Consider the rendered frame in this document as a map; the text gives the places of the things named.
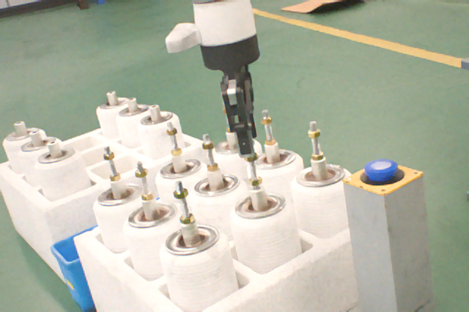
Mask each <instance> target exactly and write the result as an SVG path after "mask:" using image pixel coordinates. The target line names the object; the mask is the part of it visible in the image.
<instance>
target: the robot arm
mask: <svg viewBox="0 0 469 312"><path fill-rule="evenodd" d="M192 1H193V13H195V22H196V24H192V23H181V24H178V25H176V27H175V28H174V29H173V30H172V33H171V34H170V35H169V36H168V37H167V38H166V45H167V48H168V52H169V53H175V52H180V51H184V50H187V49H189V48H191V47H193V46H196V45H198V44H200V48H201V53H202V59H203V63H204V66H205V67H206V68H207V69H208V70H221V71H223V73H224V75H223V77H222V82H221V92H222V93H221V96H222V98H223V99H224V106H225V110H226V117H227V121H228V124H229V130H230V133H234V135H235V139H236V143H237V150H238V154H239V157H241V158H244V157H253V156H254V155H255V150H254V142H253V138H256V135H257V133H256V125H255V120H254V112H252V111H253V110H254V104H253V103H254V91H253V87H252V77H251V72H249V71H248V68H249V65H250V64H251V63H253V62H255V61H256V60H257V59H258V58H259V57H260V55H261V53H260V50H259V46H258V41H257V36H256V27H255V23H254V14H253V10H252V6H251V3H250V0H192ZM236 115H238V119H239V122H238V123H236V122H235V116H236Z"/></svg>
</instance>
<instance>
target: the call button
mask: <svg viewBox="0 0 469 312"><path fill-rule="evenodd" d="M398 170H399V167H398V163H395V162H394V160H390V159H377V160H374V161H372V162H370V163H368V164H366V165H365V166H364V173H366V175H367V176H368V177H369V178H370V180H373V181H379V182H381V181H387V180H390V179H393V178H394V177H395V174H396V173H397V172H398Z"/></svg>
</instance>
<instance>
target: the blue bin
mask: <svg viewBox="0 0 469 312"><path fill-rule="evenodd" d="M97 227H99V226H98V224H96V226H92V227H90V228H88V229H85V230H83V231H80V232H78V233H76V234H74V235H72V236H70V237H67V238H65V239H61V240H59V241H58V242H55V243H53V244H52V246H51V252H52V254H53V256H54V257H55V258H56V259H57V261H58V262H59V266H60V269H61V271H62V274H63V276H64V280H65V282H66V284H67V287H68V290H69V293H70V294H71V295H70V296H72V298H73V300H74V301H75V303H76V304H77V305H78V306H79V308H80V309H81V310H82V311H83V312H96V311H97V309H96V307H95V302H94V300H93V296H92V292H91V289H90V287H89V285H88V283H87V279H86V276H85V273H84V268H83V266H82V263H81V260H80V256H79V254H78V250H77V247H76V244H75V240H74V238H75V237H77V236H79V234H83V233H85V232H87V231H93V230H94V229H95V228H97Z"/></svg>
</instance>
